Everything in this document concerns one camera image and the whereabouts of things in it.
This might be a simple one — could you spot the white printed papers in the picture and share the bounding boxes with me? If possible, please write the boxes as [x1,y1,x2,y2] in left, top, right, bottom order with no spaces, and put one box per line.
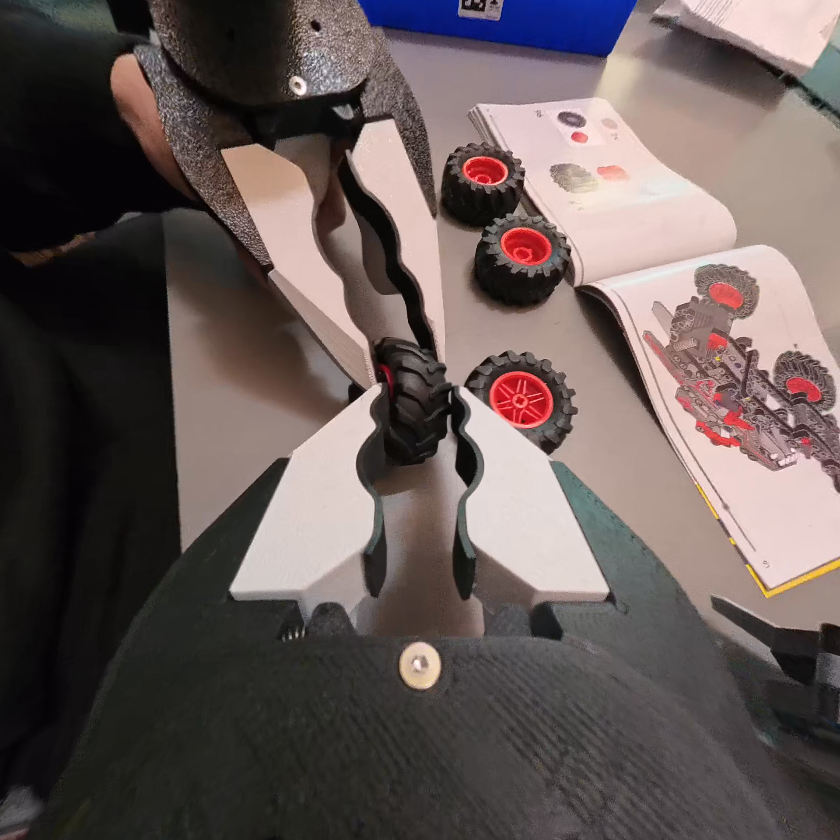
[653,0,840,76]

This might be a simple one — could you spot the person's left forearm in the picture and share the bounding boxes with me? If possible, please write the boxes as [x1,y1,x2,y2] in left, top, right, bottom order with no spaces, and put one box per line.
[0,7,158,253]

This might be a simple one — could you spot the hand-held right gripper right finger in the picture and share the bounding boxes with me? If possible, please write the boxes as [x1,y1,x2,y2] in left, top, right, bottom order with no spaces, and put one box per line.
[451,386,613,627]

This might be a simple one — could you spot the black toy wheel red rim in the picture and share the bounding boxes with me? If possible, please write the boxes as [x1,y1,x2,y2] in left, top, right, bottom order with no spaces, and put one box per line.
[465,351,578,455]
[374,338,455,467]
[441,142,526,227]
[474,213,572,307]

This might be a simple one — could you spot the blue plastic bin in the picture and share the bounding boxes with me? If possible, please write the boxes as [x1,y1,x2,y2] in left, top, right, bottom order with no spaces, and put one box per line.
[357,0,639,59]

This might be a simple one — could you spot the grey desk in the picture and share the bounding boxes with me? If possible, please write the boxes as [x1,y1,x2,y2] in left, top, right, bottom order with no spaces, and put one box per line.
[161,0,840,821]

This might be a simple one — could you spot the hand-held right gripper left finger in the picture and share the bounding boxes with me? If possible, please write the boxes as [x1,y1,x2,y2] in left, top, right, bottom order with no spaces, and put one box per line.
[228,385,391,627]

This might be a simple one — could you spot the person's left hand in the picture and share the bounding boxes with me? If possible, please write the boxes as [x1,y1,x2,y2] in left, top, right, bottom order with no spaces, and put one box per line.
[110,56,350,290]

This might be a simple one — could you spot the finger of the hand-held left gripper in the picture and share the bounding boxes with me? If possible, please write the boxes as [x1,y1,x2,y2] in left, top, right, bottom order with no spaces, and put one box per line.
[336,117,447,361]
[220,139,382,391]

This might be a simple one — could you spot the person's black clothing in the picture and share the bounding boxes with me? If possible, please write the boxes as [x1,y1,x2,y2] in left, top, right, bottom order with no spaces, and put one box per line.
[0,217,181,840]

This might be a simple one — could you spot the open instruction booklet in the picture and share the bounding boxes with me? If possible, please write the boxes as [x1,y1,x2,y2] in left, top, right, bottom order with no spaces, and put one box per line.
[467,97,840,599]

